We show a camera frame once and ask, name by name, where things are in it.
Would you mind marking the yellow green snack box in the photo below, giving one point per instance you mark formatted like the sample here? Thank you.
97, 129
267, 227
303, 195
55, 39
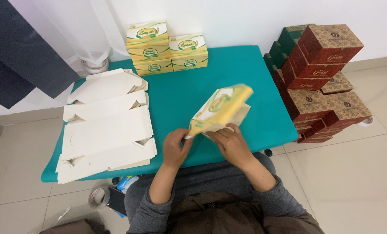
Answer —
148, 42
154, 67
188, 53

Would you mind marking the white sheer curtain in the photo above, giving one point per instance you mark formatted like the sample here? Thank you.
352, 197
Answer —
70, 29

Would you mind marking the stack of white cardboard blanks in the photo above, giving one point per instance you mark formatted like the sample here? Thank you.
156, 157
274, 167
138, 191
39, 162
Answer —
109, 130

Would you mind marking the white tape roll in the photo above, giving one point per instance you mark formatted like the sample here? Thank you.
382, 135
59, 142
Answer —
366, 121

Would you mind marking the black caster wheel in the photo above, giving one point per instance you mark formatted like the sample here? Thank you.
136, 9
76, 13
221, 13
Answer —
268, 152

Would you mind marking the teal padded table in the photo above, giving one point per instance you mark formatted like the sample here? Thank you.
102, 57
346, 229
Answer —
187, 87

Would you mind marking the black phone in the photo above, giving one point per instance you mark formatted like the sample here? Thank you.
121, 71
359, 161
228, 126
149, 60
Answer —
117, 201

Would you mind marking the person's left fingers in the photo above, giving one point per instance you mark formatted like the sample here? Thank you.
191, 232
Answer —
183, 138

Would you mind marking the person's left hand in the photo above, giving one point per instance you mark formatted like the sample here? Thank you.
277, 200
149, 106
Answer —
174, 151

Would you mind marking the person's right hand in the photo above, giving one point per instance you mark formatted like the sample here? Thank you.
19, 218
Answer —
235, 148

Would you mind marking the grey trousers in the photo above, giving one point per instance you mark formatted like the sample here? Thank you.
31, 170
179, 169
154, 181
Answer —
200, 178

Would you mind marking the stack of red brown boxes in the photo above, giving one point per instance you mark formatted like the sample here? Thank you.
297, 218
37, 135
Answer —
313, 104

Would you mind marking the clear packing tape roll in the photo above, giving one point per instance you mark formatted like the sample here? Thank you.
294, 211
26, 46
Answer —
99, 197

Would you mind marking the clear plastic wrap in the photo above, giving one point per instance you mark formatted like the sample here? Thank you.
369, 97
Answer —
62, 215

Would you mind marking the half-folded yellow snack box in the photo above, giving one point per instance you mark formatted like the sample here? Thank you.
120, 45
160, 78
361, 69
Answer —
222, 104

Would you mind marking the brown garment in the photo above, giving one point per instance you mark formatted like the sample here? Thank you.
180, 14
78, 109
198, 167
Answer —
219, 214

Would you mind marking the green printed box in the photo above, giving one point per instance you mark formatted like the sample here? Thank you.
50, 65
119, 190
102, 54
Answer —
292, 35
270, 63
278, 53

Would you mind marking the blue white packet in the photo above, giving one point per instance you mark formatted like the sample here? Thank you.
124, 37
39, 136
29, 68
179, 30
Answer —
127, 182

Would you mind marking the dark blue curtain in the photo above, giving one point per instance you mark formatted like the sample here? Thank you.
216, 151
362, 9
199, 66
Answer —
14, 55

